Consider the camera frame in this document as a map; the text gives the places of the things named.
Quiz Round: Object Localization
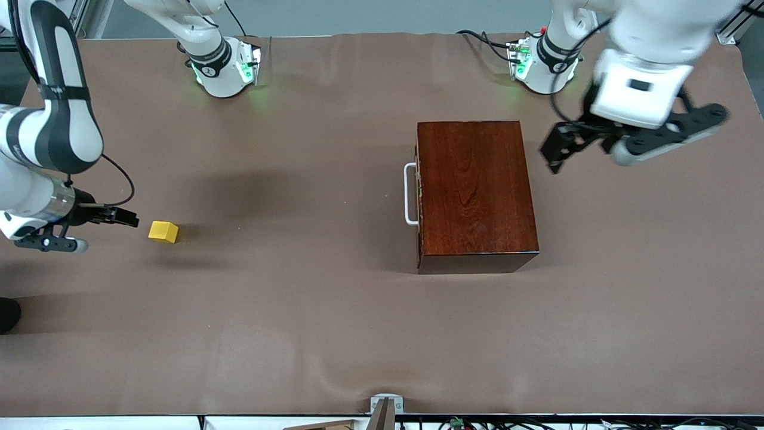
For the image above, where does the yellow block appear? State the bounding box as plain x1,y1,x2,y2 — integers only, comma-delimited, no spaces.
147,220,180,244

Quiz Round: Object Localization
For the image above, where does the white drawer handle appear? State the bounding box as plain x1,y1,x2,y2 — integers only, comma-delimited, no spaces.
403,162,420,227

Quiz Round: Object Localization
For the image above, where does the dark red wooden cabinet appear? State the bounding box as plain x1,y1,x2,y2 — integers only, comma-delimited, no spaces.
416,120,540,275

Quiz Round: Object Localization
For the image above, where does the black round foam object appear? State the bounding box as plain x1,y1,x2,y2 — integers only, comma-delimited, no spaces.
0,297,22,335

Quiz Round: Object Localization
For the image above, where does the brown table cover mat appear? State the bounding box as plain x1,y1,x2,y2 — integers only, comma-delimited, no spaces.
0,33,764,417

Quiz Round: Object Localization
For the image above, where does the light wooden board piece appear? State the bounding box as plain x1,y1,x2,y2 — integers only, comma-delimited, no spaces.
284,419,359,430

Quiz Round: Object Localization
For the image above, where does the grey brown upright bar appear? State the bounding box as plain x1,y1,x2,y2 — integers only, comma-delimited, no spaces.
367,398,396,430

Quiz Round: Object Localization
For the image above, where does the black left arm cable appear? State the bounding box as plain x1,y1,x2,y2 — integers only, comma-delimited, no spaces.
549,17,615,126

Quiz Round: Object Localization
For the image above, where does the black left base cable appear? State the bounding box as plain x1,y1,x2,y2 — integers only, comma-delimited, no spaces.
457,29,515,63

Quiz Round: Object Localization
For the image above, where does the black base cable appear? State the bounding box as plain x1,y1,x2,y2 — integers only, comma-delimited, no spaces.
224,0,248,38
457,29,515,63

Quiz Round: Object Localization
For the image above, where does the black right base cable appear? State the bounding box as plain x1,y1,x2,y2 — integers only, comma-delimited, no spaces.
224,0,248,38

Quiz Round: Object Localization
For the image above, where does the grey metal bracket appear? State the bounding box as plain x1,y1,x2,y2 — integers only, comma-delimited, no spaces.
369,394,405,416

